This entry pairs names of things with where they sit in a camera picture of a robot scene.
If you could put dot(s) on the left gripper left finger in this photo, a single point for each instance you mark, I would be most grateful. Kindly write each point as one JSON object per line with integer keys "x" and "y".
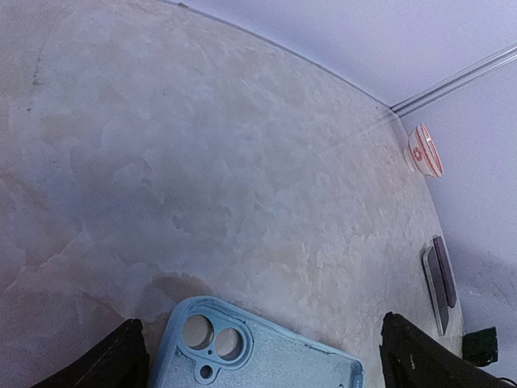
{"x": 119, "y": 360}

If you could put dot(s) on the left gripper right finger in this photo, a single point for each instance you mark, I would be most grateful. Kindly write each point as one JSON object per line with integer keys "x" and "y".
{"x": 411, "y": 358}

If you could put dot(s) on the red white patterned bowl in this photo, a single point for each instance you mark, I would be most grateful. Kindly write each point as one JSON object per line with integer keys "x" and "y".
{"x": 421, "y": 154}

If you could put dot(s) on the black phone red edge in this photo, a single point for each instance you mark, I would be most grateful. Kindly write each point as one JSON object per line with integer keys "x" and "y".
{"x": 446, "y": 270}

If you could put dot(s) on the light blue phone case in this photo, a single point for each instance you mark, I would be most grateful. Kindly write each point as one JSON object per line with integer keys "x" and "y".
{"x": 211, "y": 343}

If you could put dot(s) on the black phone silver edge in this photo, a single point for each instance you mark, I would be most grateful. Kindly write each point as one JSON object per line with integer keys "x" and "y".
{"x": 436, "y": 289}

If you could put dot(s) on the dark green mug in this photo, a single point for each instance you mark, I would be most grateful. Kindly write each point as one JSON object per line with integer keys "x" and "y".
{"x": 480, "y": 348}

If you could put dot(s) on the right aluminium frame post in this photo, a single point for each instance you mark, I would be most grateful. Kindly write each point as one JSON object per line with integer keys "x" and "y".
{"x": 462, "y": 78}

